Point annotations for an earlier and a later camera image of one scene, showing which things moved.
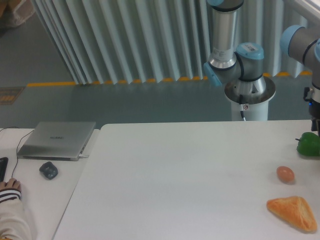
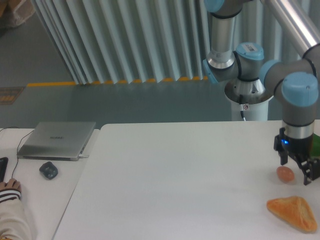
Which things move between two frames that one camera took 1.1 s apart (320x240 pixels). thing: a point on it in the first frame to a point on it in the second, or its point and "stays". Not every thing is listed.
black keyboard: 3,165 stays
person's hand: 12,183 stays
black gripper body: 314,111 to 302,149
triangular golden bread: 295,210 stays
